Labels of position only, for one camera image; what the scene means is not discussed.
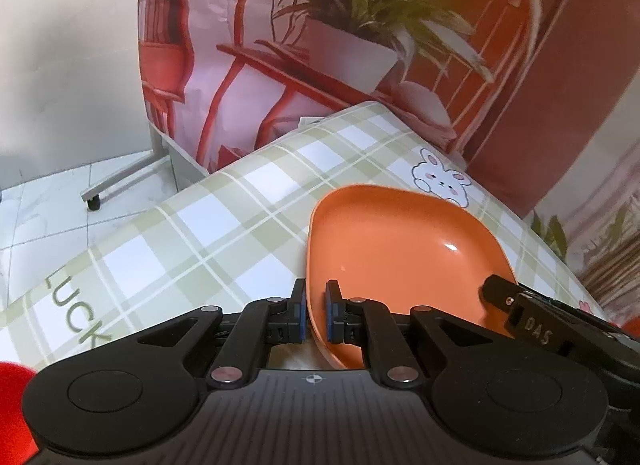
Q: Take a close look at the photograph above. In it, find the green plaid tablecloth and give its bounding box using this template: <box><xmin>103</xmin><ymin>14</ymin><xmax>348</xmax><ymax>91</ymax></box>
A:
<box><xmin>0</xmin><ymin>101</ymin><xmax>621</xmax><ymax>371</ymax></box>

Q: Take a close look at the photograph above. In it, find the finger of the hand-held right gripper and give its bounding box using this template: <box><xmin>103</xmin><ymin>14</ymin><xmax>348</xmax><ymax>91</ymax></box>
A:
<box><xmin>482</xmin><ymin>274</ymin><xmax>526</xmax><ymax>328</ymax></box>

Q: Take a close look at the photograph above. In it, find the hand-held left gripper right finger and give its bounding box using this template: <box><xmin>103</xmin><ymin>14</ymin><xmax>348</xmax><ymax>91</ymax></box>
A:
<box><xmin>325</xmin><ymin>280</ymin><xmax>496</xmax><ymax>391</ymax></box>

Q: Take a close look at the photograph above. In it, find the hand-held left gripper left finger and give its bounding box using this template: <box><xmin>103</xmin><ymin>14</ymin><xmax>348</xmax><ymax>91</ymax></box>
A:
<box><xmin>135</xmin><ymin>279</ymin><xmax>308</xmax><ymax>391</ymax></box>

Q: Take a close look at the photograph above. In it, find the printed backdrop cloth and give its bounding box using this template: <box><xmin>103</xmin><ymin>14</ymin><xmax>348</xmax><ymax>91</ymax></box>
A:
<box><xmin>137</xmin><ymin>0</ymin><xmax>640</xmax><ymax>326</ymax></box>

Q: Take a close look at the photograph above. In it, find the white board on wheeled stand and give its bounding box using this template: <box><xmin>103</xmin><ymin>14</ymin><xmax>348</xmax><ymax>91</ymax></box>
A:
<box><xmin>0</xmin><ymin>0</ymin><xmax>211</xmax><ymax>212</ymax></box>

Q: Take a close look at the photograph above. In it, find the orange plate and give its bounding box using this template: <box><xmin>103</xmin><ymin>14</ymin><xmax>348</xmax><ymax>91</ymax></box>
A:
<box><xmin>306</xmin><ymin>185</ymin><xmax>518</xmax><ymax>371</ymax></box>

